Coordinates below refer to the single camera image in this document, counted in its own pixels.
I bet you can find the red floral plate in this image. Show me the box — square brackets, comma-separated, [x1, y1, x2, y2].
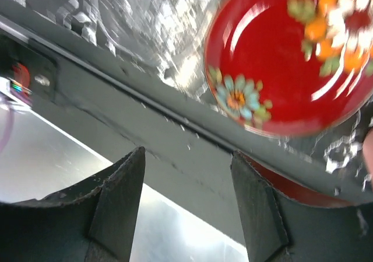
[204, 0, 372, 137]

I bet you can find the pink plastic cup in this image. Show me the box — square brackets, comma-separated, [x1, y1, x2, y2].
[363, 130, 373, 175]

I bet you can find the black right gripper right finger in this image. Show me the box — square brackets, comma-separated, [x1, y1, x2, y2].
[231, 152, 372, 261]

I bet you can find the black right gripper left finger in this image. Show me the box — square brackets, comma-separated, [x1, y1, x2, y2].
[1, 147, 146, 261]

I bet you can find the clear glass plate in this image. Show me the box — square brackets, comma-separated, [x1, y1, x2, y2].
[94, 0, 220, 67]

